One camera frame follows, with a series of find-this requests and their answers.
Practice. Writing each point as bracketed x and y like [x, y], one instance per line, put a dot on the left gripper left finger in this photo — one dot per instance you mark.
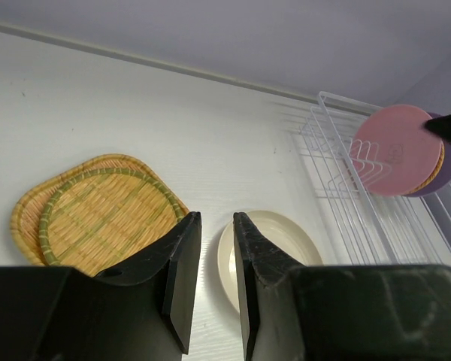
[139, 309]

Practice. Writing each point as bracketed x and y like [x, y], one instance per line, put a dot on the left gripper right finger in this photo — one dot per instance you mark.
[290, 311]

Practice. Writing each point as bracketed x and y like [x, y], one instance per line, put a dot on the pink round plate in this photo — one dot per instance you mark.
[368, 153]

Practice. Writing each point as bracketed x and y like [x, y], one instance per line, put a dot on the cream round plate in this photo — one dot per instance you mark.
[280, 230]

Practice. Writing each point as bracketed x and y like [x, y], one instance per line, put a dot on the green-rimmed woven plate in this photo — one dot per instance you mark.
[101, 217]

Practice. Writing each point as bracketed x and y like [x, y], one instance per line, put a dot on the square woven bamboo plate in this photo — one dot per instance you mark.
[27, 212]

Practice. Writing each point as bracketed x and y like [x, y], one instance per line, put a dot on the orange woven round plate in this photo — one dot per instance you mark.
[433, 175]

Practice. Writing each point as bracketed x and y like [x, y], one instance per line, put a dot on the purple round plate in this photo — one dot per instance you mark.
[447, 169]

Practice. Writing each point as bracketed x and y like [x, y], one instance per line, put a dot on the white wire dish rack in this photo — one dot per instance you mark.
[366, 228]

